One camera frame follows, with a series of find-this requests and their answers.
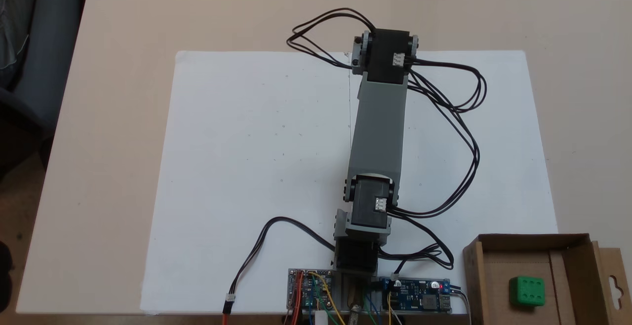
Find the green dice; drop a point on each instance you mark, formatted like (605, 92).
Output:
(527, 291)

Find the grey black Koch robot arm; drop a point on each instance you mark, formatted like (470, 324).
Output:
(377, 127)

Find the white paper sheet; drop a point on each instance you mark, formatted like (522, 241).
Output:
(222, 167)
(508, 142)

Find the controller circuit board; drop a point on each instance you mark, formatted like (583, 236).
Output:
(316, 293)

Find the blue power circuit board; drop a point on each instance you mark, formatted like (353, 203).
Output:
(419, 295)

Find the brown cardboard box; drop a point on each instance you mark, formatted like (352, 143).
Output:
(493, 265)

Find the white plug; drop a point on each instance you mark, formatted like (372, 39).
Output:
(321, 317)

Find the grey upholstered chair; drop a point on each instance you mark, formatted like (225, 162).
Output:
(29, 68)

